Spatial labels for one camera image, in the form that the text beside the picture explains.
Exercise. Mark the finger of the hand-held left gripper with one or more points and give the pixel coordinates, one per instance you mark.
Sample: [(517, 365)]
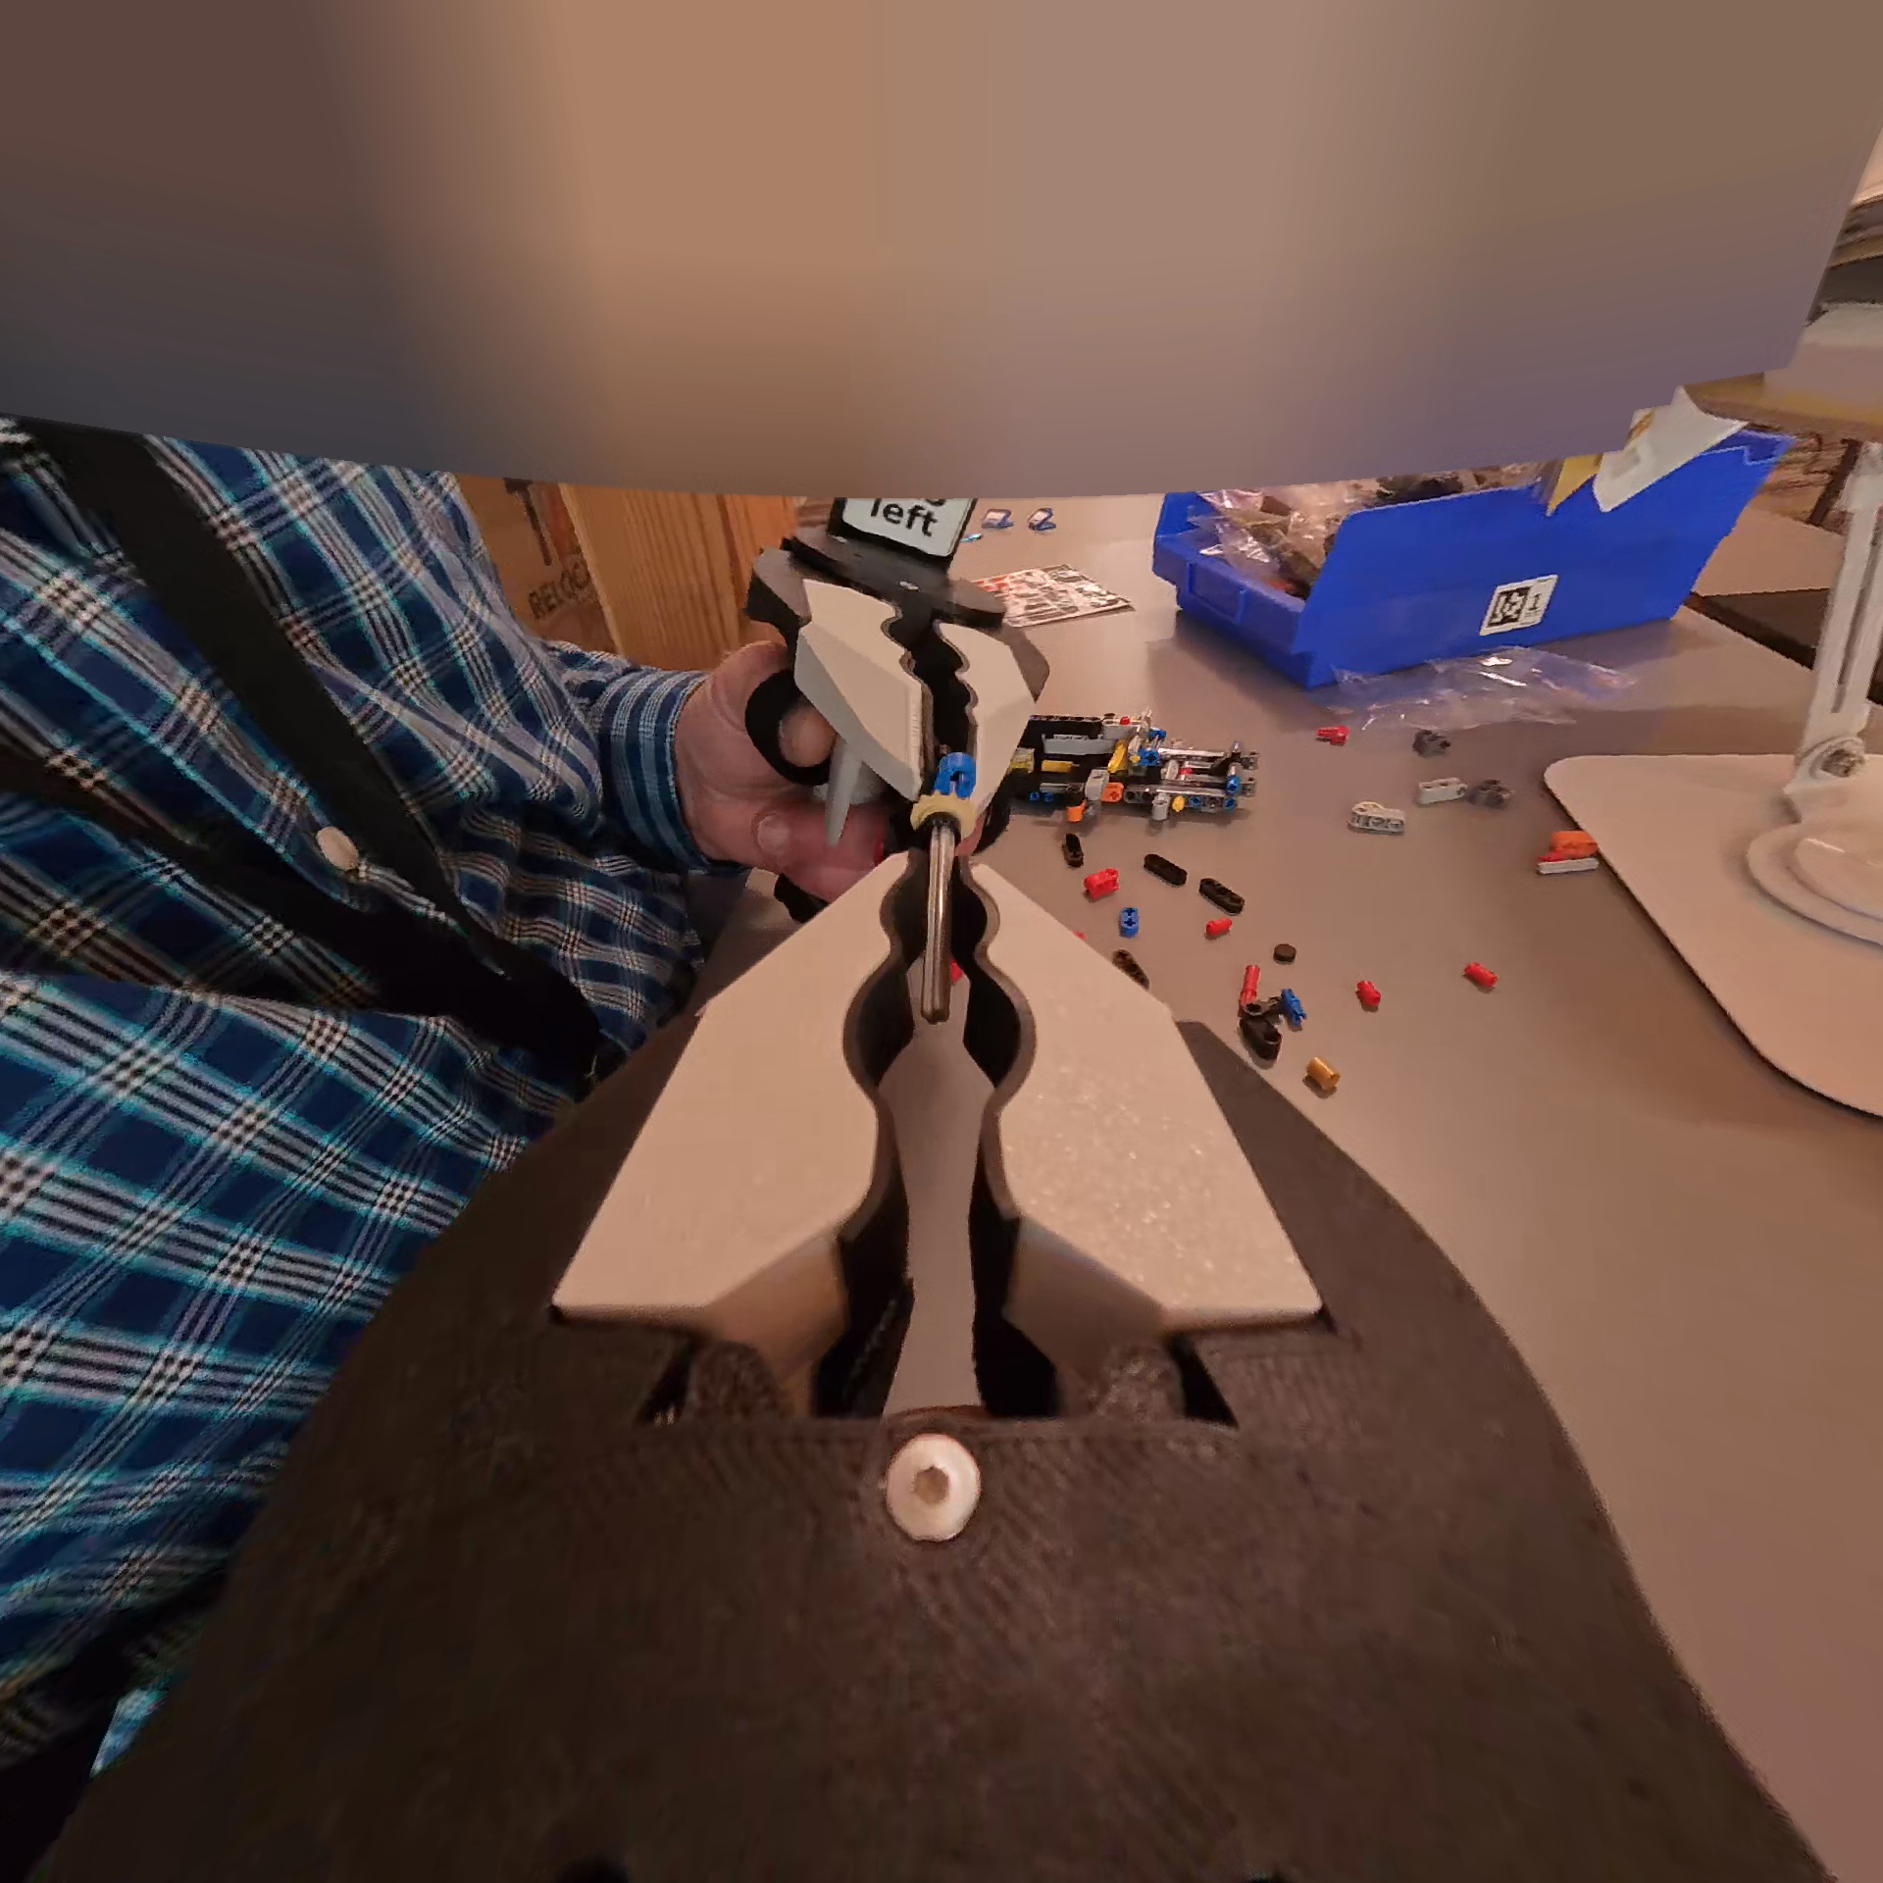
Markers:
[(1002, 706), (870, 693)]

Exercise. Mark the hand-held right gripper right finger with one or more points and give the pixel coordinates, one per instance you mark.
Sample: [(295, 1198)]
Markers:
[(1146, 1177)]

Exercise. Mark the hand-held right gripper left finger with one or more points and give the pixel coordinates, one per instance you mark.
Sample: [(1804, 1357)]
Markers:
[(705, 1177)]

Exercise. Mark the small black lego assembly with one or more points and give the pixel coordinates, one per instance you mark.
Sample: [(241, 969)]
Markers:
[(940, 913)]

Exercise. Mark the lego sticker sheet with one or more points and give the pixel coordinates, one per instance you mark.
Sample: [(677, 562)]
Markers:
[(1050, 594)]

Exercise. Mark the partly built lego chassis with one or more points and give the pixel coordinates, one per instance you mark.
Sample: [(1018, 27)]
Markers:
[(1132, 767)]

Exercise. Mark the black angled lego connector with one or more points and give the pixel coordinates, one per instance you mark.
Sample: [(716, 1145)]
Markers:
[(1260, 1034)]

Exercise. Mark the clear bags of lego pieces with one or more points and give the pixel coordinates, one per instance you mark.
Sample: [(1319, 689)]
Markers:
[(1296, 537)]

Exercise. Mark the light grey lego connector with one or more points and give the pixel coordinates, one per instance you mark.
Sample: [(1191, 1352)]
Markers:
[(1444, 790)]

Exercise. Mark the orange red white lego stack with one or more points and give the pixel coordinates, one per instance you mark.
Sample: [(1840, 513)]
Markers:
[(1567, 855)]

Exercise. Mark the lego instruction booklet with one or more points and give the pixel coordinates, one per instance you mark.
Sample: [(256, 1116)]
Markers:
[(1648, 455)]

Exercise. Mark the person's left hand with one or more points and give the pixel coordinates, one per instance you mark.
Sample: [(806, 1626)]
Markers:
[(729, 795)]

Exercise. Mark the wooden cabinet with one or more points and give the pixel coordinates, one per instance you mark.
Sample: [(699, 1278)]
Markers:
[(677, 574)]

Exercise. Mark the brown cardboard box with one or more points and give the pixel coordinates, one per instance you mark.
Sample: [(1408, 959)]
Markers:
[(537, 567)]

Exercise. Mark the blue labelled parts bin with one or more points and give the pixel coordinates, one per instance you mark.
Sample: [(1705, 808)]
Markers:
[(1398, 619)]

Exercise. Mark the empty clear plastic bag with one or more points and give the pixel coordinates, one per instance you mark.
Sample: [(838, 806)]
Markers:
[(1469, 685)]

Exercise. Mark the person in blue plaid shirt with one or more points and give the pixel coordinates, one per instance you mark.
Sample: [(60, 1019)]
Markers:
[(222, 1177)]

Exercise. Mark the white book stand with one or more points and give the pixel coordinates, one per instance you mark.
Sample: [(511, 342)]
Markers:
[(1693, 882)]

